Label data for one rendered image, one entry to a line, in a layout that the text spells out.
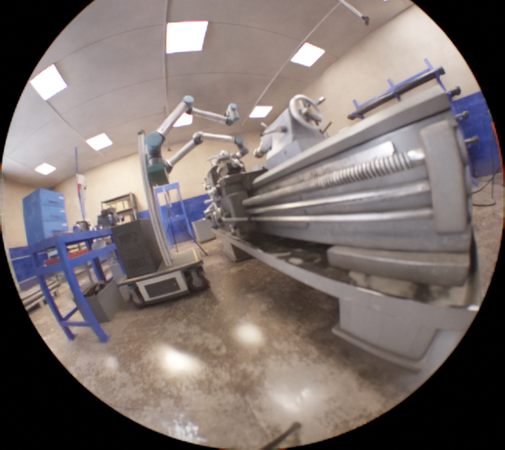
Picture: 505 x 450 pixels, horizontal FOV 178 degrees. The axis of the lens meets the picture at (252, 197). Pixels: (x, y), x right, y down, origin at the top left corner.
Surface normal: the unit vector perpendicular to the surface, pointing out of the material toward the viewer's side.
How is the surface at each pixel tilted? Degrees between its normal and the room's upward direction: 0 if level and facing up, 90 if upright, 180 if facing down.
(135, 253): 90
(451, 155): 90
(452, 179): 90
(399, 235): 90
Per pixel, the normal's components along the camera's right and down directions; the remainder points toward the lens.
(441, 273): -0.89, 0.25
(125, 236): 0.40, -0.13
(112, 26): 0.28, 0.96
